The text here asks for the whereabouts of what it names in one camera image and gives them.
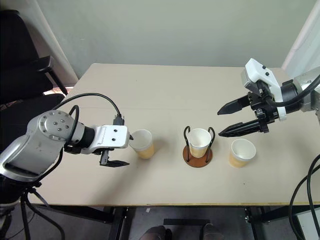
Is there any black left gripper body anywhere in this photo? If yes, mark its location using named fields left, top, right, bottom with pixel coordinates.
left=94, top=147, right=116, bottom=167

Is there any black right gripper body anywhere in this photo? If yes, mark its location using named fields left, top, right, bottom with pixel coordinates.
left=247, top=81, right=279, bottom=134

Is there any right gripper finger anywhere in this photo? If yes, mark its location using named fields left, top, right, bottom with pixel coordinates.
left=217, top=96, right=252, bottom=116
left=218, top=119, right=263, bottom=138

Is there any paper cup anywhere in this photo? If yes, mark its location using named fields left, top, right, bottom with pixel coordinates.
left=187, top=128, right=213, bottom=159
left=129, top=128, right=156, bottom=160
left=228, top=138, right=257, bottom=169

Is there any grey zip tie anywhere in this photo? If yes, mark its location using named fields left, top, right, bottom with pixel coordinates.
left=29, top=186, right=50, bottom=208

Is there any white panel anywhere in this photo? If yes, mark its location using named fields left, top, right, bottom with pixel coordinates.
left=280, top=0, right=320, bottom=84

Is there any dark rounded shape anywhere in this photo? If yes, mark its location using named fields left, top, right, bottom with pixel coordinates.
left=201, top=222, right=226, bottom=240
left=141, top=224, right=173, bottom=240

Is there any white box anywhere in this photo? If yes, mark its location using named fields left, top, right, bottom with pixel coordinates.
left=295, top=209, right=320, bottom=240

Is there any black office chair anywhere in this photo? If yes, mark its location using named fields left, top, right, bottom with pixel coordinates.
left=0, top=9, right=69, bottom=154

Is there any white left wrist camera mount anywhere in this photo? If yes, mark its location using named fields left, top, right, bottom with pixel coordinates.
left=90, top=124, right=130, bottom=155

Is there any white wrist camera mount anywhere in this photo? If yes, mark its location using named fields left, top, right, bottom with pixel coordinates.
left=240, top=57, right=287, bottom=122
left=90, top=124, right=130, bottom=155

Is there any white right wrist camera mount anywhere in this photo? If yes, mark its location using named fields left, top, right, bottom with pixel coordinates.
left=240, top=57, right=287, bottom=122

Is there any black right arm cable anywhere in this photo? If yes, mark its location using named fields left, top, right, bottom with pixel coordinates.
left=264, top=73, right=320, bottom=109

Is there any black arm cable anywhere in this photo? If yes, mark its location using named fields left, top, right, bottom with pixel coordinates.
left=264, top=73, right=320, bottom=109
left=53, top=92, right=126, bottom=147

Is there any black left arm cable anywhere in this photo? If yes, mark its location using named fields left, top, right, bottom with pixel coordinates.
left=53, top=92, right=126, bottom=147

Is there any black table frame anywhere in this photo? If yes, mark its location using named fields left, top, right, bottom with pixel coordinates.
left=32, top=204, right=320, bottom=240

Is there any black hanging cable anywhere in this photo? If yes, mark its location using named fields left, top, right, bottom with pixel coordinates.
left=24, top=196, right=66, bottom=240
left=305, top=153, right=320, bottom=240
left=288, top=172, right=320, bottom=240
left=19, top=188, right=33, bottom=240

